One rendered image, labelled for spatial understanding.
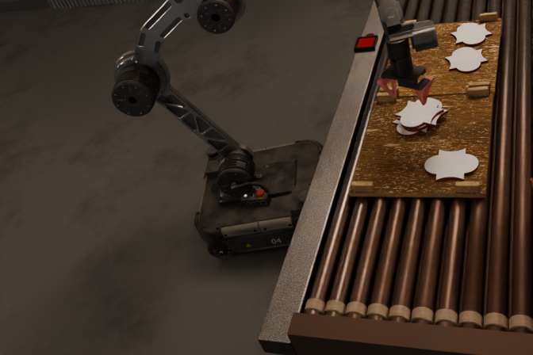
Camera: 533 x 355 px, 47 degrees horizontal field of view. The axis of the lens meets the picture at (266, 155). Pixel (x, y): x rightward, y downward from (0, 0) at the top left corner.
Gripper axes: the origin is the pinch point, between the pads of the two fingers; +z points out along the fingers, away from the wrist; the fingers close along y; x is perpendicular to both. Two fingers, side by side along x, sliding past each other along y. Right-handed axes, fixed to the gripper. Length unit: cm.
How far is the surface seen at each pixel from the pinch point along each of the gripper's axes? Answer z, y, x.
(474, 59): 10.6, 0.8, -35.9
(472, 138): 12.2, -15.8, -3.3
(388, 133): 11.9, 7.0, 3.6
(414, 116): 8.0, 0.8, -1.8
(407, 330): 12, -34, 57
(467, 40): 10.4, 8.2, -44.9
